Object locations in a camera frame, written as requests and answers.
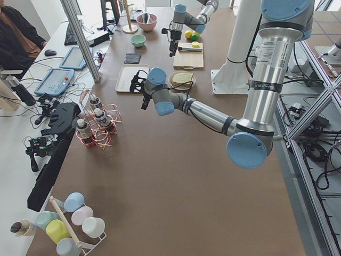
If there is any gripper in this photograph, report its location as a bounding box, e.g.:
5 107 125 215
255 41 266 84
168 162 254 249
161 28 182 57
141 85 152 110

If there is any seated person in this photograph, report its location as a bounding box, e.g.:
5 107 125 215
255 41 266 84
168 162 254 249
1 1 47 78

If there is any wooden cutting board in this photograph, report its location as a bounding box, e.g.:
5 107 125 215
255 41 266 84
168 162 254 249
173 42 204 69

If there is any mint green bowl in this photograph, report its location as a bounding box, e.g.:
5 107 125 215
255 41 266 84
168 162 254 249
130 35 146 47

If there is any pink cup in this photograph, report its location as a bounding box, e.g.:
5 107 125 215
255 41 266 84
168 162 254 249
71 206 93 226

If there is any yellow cup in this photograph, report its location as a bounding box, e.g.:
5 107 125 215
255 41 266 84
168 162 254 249
45 219 71 244

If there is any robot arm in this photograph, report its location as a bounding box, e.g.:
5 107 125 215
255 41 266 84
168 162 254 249
141 1 314 169
161 0 219 57

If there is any plain bread slice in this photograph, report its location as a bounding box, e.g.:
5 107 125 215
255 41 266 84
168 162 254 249
171 72 194 86

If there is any blue teach pendant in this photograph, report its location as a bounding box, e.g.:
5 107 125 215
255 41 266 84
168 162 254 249
34 68 75 97
59 47 86 71

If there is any metal ice scoop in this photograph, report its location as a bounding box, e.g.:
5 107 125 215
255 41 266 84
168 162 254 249
141 12 151 24

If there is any white cup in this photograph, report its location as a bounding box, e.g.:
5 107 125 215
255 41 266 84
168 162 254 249
82 217 105 238

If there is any aluminium frame post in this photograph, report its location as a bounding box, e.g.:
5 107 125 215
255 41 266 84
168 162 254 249
60 0 101 83

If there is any tea bottle three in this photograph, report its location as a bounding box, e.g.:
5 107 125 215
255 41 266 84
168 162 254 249
77 118 95 148

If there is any pink bowl with ice cubes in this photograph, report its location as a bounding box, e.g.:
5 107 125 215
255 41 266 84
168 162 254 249
136 13 158 32

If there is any black thermos bottle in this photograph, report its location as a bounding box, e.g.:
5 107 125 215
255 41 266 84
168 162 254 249
6 75 36 106

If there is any white cup rack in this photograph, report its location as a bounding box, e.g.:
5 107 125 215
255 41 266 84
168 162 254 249
48 196 108 255

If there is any black keyboard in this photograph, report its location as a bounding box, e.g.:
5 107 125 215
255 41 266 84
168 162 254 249
64 24 77 46

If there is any computer mouse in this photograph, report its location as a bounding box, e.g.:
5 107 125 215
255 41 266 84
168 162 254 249
44 49 56 57

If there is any yellow lemon left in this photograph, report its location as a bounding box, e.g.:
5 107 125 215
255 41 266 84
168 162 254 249
184 30 192 39

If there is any half lemon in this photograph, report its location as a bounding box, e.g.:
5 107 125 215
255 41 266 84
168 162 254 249
192 41 200 48

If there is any dark grey cloth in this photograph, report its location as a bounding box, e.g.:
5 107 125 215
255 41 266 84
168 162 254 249
124 53 141 64

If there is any wooden mug tree stand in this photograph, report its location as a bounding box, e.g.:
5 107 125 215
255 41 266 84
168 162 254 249
121 0 139 34

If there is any blue teach pendant far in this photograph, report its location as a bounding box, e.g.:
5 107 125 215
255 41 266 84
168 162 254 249
59 47 86 71

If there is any tea bottle one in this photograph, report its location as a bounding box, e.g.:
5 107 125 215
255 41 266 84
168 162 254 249
90 97 102 111

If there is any lime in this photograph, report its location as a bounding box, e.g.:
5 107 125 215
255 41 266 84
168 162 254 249
190 33 200 42

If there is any mint cup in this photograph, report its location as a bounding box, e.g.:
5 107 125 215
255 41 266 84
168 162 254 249
36 211 60 230

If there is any cream rabbit tray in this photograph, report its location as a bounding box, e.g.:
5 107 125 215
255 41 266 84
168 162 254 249
115 64 150 93

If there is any blue teach pendant near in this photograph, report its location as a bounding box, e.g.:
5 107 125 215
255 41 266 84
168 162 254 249
34 68 75 97

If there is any grey blue cup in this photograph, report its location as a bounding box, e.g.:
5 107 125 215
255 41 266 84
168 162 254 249
56 238 81 256

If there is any copper wire bottle rack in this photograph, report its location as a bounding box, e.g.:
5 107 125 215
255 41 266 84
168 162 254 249
76 89 122 150

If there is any paper coffee cup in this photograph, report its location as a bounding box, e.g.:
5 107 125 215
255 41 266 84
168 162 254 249
10 219 36 236

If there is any tea bottle two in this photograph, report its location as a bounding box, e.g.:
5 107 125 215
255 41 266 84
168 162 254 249
94 108 111 132

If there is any white plate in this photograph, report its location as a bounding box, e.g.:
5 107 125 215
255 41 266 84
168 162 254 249
168 71 196 91

